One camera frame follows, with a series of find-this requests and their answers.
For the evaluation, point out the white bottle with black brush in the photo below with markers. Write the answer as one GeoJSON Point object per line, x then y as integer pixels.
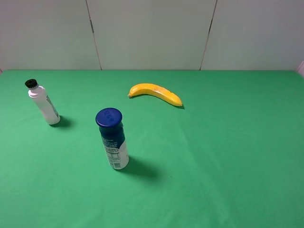
{"type": "Point", "coordinates": [40, 97]}

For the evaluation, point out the yellow banana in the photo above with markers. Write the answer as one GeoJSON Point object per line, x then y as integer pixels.
{"type": "Point", "coordinates": [156, 91]}

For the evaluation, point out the blue capped bottle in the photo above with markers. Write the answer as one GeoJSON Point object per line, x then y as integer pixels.
{"type": "Point", "coordinates": [109, 121]}

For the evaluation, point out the green table cloth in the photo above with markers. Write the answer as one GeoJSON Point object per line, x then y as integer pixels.
{"type": "Point", "coordinates": [231, 157]}

